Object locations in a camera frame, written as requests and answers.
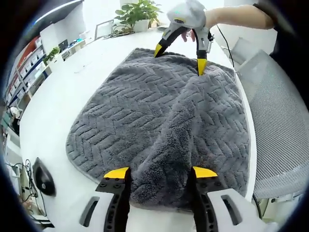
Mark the grey towel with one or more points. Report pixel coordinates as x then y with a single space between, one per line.
125 104

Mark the grey open laptop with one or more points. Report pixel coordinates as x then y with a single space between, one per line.
103 28

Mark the person's right hand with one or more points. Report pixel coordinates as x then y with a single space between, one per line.
190 36

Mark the large potted green plant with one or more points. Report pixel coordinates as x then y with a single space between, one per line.
137 12

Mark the white chair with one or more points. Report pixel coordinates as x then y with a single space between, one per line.
243 50

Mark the black computer mouse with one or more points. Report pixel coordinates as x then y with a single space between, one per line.
43 178

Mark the person's dark clothing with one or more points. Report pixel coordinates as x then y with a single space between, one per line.
287 36

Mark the grey mesh chair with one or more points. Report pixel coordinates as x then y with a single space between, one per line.
277 125

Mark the small black monitor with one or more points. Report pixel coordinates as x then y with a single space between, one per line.
63 44

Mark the small potted plant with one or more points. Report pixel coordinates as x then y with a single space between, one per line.
51 54

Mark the shelf with white bins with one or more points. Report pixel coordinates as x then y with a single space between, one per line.
26 65

